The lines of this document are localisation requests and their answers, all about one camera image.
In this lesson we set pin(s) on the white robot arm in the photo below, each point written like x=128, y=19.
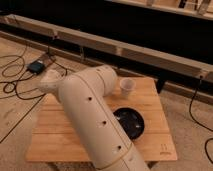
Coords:
x=81, y=95

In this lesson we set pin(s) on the white paper cup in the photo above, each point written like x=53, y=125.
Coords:
x=127, y=85

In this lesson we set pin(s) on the black round plate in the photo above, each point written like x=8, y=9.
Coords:
x=131, y=121

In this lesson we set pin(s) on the blue power adapter box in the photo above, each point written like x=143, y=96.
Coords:
x=36, y=67

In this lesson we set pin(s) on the long wooden beam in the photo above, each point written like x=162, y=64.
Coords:
x=148, y=56

